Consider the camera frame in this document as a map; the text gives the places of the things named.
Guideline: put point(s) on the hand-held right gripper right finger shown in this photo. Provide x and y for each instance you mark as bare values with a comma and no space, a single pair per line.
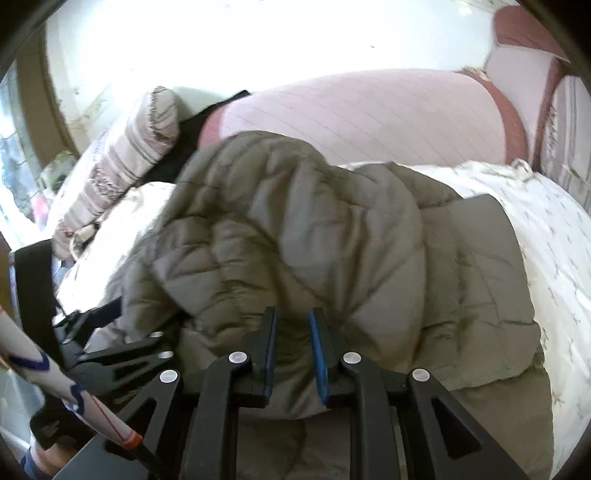
318,355

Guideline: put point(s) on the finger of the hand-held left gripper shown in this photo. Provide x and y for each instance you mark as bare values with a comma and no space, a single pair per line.
115,364
34,281

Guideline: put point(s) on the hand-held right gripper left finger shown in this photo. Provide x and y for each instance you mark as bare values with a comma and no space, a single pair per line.
273,355

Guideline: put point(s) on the olive quilted hooded jacket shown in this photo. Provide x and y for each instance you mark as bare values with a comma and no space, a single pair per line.
323,230

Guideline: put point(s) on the person's left forearm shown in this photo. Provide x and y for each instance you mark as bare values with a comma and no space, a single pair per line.
55,459

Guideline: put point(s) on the plastic bag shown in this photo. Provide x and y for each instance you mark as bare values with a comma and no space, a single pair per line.
56,171

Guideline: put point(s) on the patterned glass door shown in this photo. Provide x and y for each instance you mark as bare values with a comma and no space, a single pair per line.
14,161

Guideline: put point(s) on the striped floral pillow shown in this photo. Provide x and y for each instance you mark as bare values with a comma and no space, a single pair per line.
120,157

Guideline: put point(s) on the black cloth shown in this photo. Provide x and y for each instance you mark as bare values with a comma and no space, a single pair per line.
184,138

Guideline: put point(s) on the pink bolster cushion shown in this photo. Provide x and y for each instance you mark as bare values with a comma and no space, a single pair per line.
369,115

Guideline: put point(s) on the white leaf-print bedsheet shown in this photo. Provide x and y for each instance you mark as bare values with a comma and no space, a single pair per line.
554,240

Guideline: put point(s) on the small cream item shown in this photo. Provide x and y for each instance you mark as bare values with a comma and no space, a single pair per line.
475,74

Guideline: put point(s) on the large striped floral cushion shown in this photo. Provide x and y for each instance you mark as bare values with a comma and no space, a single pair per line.
572,138

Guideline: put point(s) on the pink and maroon sofa backrest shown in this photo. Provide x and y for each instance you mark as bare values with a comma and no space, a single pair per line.
517,69

